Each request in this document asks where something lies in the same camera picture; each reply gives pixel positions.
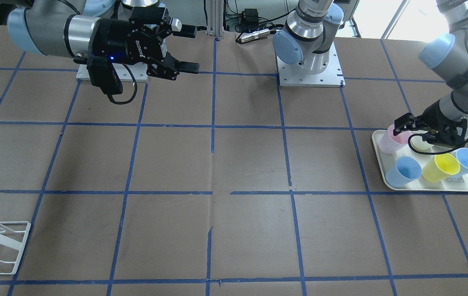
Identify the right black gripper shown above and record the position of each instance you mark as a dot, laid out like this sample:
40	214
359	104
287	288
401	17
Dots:
115	40

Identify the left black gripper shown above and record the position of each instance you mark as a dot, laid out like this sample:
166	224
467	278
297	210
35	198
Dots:
432	114

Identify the pink plastic cup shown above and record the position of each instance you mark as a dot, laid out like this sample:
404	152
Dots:
390	143

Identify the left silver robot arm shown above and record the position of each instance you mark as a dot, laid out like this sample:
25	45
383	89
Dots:
309	32

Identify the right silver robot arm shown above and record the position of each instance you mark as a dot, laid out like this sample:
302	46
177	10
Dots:
66	28

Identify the pale green plastic cup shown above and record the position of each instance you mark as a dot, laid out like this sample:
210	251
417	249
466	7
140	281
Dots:
419	144

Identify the grey plastic cup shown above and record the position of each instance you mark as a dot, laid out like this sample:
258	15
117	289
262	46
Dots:
457	138

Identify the yellow plastic cup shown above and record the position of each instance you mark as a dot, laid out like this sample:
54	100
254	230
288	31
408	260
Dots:
441	167

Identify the blue cup back of tray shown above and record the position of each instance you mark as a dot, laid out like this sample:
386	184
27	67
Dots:
404	171

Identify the cream plastic tray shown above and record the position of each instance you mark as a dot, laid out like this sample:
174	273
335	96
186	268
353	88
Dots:
386	161

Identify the aluminium frame post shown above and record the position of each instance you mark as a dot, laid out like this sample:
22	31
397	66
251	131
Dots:
214	18

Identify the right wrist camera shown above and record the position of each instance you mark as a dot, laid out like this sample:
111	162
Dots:
106	77

